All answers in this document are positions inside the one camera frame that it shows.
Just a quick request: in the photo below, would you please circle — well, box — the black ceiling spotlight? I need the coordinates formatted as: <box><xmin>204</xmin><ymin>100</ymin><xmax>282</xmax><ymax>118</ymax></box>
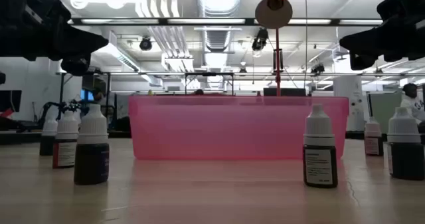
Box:
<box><xmin>139</xmin><ymin>36</ymin><xmax>153</xmax><ymax>51</ymax></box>
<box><xmin>310</xmin><ymin>62</ymin><xmax>325</xmax><ymax>75</ymax></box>
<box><xmin>251</xmin><ymin>27</ymin><xmax>269</xmax><ymax>52</ymax></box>

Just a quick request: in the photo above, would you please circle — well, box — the black screen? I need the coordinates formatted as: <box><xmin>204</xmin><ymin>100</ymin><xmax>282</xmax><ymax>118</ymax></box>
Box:
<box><xmin>263</xmin><ymin>87</ymin><xmax>307</xmax><ymax>97</ymax></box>

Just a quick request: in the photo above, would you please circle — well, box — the black monitor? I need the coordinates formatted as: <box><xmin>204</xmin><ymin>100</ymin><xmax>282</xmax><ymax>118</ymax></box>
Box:
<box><xmin>0</xmin><ymin>90</ymin><xmax>23</xmax><ymax>114</ymax></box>

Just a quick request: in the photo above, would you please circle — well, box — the white round column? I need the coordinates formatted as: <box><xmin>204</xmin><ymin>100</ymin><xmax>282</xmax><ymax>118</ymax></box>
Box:
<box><xmin>333</xmin><ymin>74</ymin><xmax>365</xmax><ymax>132</ymax></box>

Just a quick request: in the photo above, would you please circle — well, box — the black metal rig frame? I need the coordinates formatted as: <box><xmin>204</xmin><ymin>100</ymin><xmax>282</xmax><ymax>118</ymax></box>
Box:
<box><xmin>184</xmin><ymin>72</ymin><xmax>235</xmax><ymax>96</ymax></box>

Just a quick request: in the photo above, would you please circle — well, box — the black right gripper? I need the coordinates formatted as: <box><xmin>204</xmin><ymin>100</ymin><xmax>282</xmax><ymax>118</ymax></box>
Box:
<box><xmin>339</xmin><ymin>0</ymin><xmax>425</xmax><ymax>71</ymax></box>

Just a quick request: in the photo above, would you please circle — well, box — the small brown dropper bottle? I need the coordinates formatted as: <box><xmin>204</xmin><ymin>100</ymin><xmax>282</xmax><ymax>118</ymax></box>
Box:
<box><xmin>364</xmin><ymin>116</ymin><xmax>384</xmax><ymax>157</ymax></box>

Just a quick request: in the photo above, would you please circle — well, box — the small red-labelled dropper bottle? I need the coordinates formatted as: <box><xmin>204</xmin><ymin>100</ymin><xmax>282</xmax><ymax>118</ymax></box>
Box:
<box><xmin>52</xmin><ymin>110</ymin><xmax>80</xmax><ymax>169</ymax></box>

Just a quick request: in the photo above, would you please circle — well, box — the black aluminium table frame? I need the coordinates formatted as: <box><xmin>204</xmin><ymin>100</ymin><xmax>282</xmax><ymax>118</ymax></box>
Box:
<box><xmin>0</xmin><ymin>130</ymin><xmax>425</xmax><ymax>146</ymax></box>

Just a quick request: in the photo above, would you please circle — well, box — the small dark dropper bottle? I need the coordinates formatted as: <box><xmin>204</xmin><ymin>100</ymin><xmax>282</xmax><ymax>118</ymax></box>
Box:
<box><xmin>386</xmin><ymin>106</ymin><xmax>425</xmax><ymax>181</ymax></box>
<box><xmin>39</xmin><ymin>117</ymin><xmax>59</xmax><ymax>157</ymax></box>

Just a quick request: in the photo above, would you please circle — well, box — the person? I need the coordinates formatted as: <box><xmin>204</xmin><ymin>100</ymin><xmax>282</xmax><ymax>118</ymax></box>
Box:
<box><xmin>400</xmin><ymin>82</ymin><xmax>425</xmax><ymax>134</ymax></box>

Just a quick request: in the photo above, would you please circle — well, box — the silver ventilation duct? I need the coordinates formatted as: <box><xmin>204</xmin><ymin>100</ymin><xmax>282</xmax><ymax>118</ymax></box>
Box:
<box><xmin>197</xmin><ymin>0</ymin><xmax>244</xmax><ymax>54</ymax></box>

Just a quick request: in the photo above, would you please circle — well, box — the grey-green partition panel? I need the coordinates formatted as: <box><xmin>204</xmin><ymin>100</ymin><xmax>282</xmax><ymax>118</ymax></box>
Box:
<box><xmin>368</xmin><ymin>91</ymin><xmax>404</xmax><ymax>134</ymax></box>

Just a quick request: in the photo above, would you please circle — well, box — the small navy dropper bottle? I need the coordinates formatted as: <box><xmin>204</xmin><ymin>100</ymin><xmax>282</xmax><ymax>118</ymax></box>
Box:
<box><xmin>73</xmin><ymin>103</ymin><xmax>110</xmax><ymax>185</ymax></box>

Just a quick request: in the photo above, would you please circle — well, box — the red desk lamp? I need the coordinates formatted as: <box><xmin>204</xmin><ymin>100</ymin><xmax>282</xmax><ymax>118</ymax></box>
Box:
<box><xmin>254</xmin><ymin>0</ymin><xmax>294</xmax><ymax>97</ymax></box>

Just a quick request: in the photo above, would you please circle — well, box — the pink translucent plastic bin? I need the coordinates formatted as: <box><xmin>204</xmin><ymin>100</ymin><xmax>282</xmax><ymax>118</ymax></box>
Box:
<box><xmin>128</xmin><ymin>95</ymin><xmax>350</xmax><ymax>161</ymax></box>

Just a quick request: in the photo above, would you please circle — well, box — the small black dropper bottle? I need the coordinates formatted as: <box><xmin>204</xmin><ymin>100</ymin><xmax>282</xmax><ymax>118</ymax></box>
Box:
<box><xmin>302</xmin><ymin>103</ymin><xmax>339</xmax><ymax>189</ymax></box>

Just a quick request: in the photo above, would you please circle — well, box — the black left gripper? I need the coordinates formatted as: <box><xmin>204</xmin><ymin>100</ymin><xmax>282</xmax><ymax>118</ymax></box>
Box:
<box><xmin>0</xmin><ymin>0</ymin><xmax>110</xmax><ymax>77</ymax></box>

